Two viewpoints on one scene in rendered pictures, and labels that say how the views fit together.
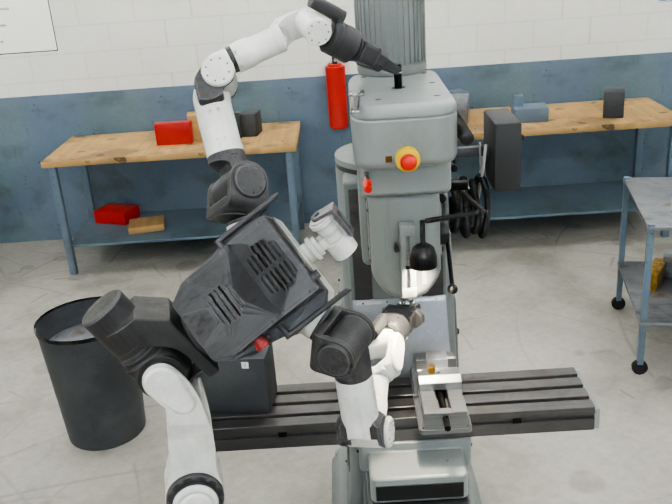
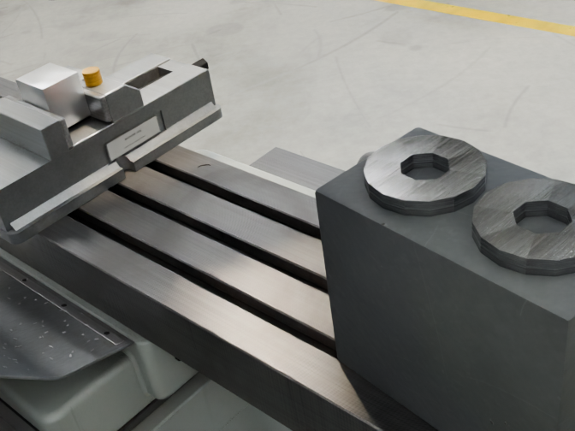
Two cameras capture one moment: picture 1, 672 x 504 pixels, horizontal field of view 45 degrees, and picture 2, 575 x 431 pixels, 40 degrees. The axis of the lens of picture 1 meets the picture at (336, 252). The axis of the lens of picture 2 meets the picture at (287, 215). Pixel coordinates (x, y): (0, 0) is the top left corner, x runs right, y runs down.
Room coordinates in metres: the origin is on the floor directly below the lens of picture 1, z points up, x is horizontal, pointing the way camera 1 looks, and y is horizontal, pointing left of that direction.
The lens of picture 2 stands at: (2.57, 0.56, 1.47)
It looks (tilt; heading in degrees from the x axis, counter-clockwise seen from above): 36 degrees down; 225
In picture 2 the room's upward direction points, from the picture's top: 9 degrees counter-clockwise
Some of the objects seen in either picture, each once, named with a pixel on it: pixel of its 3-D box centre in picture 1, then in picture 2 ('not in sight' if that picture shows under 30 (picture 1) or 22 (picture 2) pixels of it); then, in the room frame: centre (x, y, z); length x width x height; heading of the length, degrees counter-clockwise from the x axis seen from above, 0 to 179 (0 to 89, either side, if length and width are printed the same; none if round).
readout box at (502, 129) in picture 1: (503, 148); not in sight; (2.42, -0.54, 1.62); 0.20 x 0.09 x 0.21; 179
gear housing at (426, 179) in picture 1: (400, 160); not in sight; (2.17, -0.20, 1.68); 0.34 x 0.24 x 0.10; 179
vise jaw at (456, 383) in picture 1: (439, 378); (93, 91); (2.07, -0.28, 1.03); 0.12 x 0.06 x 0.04; 89
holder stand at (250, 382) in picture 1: (235, 373); (478, 296); (2.16, 0.33, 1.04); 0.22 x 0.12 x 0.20; 81
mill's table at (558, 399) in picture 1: (388, 408); (160, 229); (2.12, -0.13, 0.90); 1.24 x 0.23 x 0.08; 89
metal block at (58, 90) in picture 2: (436, 363); (53, 97); (2.12, -0.28, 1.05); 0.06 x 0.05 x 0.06; 89
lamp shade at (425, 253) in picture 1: (423, 254); not in sight; (1.94, -0.23, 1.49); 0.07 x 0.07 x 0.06
